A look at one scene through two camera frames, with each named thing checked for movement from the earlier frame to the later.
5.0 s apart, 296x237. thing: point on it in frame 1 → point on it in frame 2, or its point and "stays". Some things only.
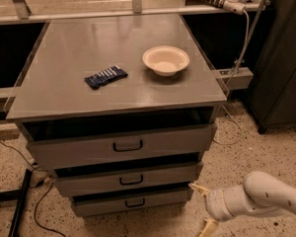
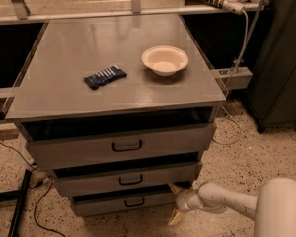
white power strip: (231, 2) stays
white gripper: (215, 203) → (183, 200)
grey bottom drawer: (132, 203) stays
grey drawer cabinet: (121, 110) stays
